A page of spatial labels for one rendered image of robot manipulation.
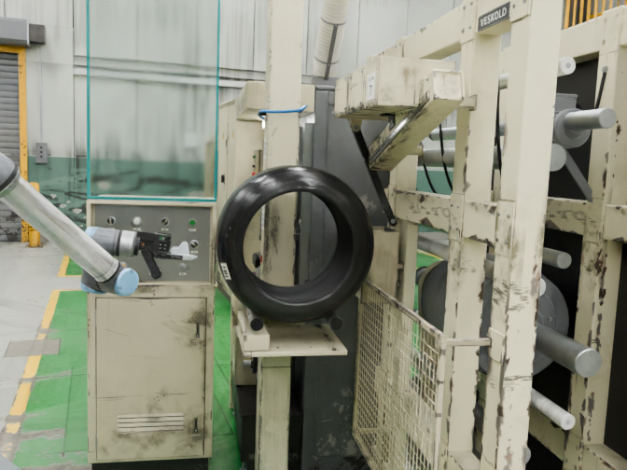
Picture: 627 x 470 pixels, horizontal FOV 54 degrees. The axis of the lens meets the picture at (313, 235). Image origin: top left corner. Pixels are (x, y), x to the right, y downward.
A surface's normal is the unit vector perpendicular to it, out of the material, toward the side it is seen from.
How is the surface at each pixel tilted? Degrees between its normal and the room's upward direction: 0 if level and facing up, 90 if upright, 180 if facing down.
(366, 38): 90
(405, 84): 90
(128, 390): 90
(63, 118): 90
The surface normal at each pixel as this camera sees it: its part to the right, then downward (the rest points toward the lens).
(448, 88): 0.18, -0.19
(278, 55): 0.18, 0.12
